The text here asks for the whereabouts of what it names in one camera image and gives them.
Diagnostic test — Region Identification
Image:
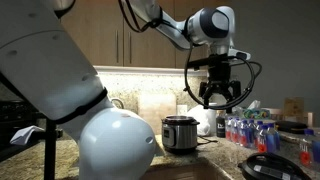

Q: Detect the black cooker power cord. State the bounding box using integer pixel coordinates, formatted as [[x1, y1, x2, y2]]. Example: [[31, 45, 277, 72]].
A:
[[196, 135, 219, 146]]

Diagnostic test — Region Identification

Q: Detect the silver rice cooker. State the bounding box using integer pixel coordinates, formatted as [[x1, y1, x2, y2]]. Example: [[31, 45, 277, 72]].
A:
[[161, 115, 200, 155]]

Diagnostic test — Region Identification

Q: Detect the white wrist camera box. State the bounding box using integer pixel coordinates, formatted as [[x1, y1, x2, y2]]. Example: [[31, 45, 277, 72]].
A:
[[229, 48, 252, 62]]

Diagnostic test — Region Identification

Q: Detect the black bottle white label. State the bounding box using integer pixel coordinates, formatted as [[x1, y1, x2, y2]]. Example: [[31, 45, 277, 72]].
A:
[[215, 111, 227, 138]]

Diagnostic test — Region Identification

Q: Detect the light wood cabinet door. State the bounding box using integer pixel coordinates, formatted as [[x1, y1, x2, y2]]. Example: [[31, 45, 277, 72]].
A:
[[60, 0, 125, 67], [123, 0, 177, 69], [175, 0, 209, 70]]

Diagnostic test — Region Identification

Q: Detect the black strap around arm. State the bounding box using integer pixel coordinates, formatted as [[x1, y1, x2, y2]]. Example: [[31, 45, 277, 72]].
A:
[[54, 87, 109, 125]]

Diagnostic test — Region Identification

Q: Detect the black stove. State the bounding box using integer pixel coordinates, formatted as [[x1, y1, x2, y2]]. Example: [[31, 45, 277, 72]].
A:
[[0, 99, 46, 162]]

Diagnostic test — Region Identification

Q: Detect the black rice cooker lid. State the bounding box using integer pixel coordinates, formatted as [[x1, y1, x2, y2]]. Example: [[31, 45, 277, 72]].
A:
[[237, 152, 313, 180]]

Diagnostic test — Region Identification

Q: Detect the blue red water bottle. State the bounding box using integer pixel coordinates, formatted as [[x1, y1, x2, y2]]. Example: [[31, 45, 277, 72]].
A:
[[225, 116, 233, 141], [248, 118, 258, 146], [255, 120, 265, 148], [257, 124, 269, 154], [239, 119, 251, 148], [312, 131, 320, 165], [299, 129, 315, 168], [231, 117, 241, 144], [267, 123, 281, 153]]

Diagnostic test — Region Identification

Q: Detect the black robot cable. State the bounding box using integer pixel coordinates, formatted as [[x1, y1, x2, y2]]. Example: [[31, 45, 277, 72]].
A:
[[117, 0, 263, 111]]

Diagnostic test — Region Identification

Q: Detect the black camera stand pole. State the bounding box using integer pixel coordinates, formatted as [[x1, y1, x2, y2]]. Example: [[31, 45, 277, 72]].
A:
[[33, 113, 64, 180]]

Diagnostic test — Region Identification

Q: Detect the white crumpled cloth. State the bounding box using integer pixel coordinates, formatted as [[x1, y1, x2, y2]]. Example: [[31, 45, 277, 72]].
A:
[[9, 125, 45, 147]]

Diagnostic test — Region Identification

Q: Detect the brown paper box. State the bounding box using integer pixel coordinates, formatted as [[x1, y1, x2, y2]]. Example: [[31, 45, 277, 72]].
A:
[[283, 97, 305, 118]]

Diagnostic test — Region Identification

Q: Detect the pale cutting board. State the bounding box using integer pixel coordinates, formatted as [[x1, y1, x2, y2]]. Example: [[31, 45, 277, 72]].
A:
[[138, 93, 177, 135]]

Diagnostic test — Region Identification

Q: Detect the black pouch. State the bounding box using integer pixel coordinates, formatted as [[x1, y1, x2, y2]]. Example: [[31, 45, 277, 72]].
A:
[[275, 120, 309, 134]]

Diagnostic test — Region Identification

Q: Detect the white crumpled plastic bag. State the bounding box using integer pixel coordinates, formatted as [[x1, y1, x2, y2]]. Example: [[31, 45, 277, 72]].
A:
[[186, 104, 211, 137]]

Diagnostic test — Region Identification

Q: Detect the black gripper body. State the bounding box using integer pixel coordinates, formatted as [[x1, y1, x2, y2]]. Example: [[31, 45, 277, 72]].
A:
[[208, 59, 232, 88]]

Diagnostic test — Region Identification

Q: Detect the curved metal handle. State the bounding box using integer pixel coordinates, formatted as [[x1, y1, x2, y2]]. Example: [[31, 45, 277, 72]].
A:
[[110, 97, 125, 110]]

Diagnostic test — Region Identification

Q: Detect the wooden chair backrest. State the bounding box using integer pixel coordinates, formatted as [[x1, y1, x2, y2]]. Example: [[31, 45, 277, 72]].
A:
[[263, 107, 315, 128]]

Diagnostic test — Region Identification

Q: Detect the colourful tissue box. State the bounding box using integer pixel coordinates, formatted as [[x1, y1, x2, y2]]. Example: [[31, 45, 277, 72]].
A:
[[241, 99, 272, 120]]

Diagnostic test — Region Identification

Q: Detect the white wall outlet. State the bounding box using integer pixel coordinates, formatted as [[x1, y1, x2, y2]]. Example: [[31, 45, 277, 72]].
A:
[[176, 104, 188, 116]]

